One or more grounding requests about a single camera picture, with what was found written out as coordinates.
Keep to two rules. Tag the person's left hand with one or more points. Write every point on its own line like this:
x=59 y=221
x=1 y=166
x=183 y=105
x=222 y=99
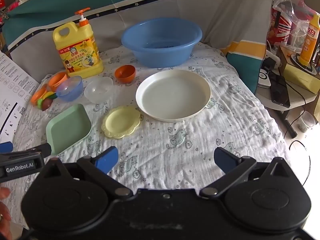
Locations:
x=4 y=217

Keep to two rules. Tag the white round charger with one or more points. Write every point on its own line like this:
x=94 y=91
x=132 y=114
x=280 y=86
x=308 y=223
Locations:
x=263 y=77

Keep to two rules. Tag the clear plastic bag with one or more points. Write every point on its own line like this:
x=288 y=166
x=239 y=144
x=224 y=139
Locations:
x=297 y=20

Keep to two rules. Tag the black phone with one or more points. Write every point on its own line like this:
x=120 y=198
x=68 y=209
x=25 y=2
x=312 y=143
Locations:
x=278 y=90

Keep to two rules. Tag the light green toy piece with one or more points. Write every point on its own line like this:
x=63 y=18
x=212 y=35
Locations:
x=40 y=103

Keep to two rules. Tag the yellow flower-shaped plate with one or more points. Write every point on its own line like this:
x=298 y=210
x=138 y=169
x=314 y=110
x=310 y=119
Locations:
x=120 y=122

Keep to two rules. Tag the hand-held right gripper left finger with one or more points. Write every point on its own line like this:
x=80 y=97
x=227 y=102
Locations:
x=108 y=158

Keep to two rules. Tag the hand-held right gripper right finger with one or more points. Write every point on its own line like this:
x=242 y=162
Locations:
x=225 y=158

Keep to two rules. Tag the white power adapter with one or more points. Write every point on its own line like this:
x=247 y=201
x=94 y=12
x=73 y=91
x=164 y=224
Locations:
x=271 y=60

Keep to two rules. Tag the yellow toy piece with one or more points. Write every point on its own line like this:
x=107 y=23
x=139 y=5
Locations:
x=48 y=95

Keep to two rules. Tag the brown cardboard box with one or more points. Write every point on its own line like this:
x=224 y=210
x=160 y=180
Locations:
x=285 y=55

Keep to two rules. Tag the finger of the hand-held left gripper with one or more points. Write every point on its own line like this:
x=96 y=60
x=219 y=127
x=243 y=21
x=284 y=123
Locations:
x=42 y=149
x=5 y=147

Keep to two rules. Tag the blue plastic basin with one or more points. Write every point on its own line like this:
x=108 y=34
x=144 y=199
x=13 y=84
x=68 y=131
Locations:
x=150 y=52

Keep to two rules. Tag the yellow cardboard box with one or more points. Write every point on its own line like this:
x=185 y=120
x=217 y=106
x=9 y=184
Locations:
x=300 y=76

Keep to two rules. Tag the large orange toy cup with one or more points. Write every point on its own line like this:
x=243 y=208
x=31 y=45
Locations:
x=56 y=81

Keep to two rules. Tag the orange plastic bowl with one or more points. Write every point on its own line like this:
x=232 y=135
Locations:
x=125 y=76

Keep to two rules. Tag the green square plate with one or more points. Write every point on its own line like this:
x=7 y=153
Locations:
x=70 y=130

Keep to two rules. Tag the orange dish soap bottle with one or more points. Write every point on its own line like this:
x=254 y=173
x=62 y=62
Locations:
x=310 y=42

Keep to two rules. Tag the clear plastic cup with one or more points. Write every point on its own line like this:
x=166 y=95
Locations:
x=306 y=122

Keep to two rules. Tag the red snack packages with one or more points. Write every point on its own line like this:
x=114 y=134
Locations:
x=282 y=27

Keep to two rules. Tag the brown toy piece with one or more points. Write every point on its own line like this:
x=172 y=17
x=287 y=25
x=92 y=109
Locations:
x=47 y=105

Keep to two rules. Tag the large white round plate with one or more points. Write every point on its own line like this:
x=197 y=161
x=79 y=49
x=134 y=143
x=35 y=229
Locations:
x=172 y=95

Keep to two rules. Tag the white printed blanket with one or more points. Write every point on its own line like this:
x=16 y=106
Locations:
x=175 y=142

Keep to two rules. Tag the small side table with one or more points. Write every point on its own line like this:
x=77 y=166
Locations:
x=300 y=98

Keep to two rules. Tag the yellow detergent pump bottle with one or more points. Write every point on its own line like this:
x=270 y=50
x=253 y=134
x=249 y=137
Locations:
x=80 y=55

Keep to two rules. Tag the clear plastic bowl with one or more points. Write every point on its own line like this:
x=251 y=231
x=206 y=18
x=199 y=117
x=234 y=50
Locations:
x=97 y=92

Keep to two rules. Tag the printed instruction sheet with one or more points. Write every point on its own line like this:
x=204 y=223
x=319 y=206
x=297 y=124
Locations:
x=15 y=90

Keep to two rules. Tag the blue translucent bowl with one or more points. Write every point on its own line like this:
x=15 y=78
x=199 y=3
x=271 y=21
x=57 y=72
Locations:
x=71 y=90

